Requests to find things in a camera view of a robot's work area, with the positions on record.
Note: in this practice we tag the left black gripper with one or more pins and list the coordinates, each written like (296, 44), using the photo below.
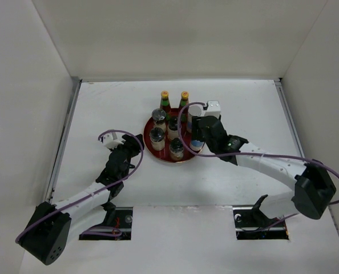
(131, 144)

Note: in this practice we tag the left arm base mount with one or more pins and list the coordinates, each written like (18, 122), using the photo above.
(116, 225)

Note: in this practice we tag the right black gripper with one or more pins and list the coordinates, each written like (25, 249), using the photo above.
(196, 127)

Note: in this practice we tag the black cap spice jar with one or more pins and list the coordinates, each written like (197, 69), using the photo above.
(172, 132)
(176, 150)

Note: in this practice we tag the silver lid jar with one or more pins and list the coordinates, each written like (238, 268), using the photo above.
(196, 145)
(194, 110)

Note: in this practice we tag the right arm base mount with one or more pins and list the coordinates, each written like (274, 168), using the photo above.
(252, 224)

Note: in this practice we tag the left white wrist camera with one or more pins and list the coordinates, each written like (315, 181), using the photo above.
(109, 140)

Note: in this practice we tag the black cap spice jar front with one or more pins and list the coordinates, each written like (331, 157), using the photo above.
(172, 132)

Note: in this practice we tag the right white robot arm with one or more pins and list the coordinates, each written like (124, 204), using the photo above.
(310, 186)

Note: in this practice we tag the black cap glass shaker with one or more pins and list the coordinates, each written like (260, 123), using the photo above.
(157, 138)

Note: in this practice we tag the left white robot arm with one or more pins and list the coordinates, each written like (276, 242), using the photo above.
(47, 231)

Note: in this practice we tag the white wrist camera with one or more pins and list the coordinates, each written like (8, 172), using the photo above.
(212, 108)
(109, 140)

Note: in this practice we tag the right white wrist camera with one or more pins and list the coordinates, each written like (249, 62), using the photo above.
(212, 108)

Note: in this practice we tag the red round tray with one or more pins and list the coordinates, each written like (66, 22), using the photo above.
(164, 154)

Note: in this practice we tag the green label sauce bottle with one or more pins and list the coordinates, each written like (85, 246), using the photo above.
(184, 102)
(165, 104)

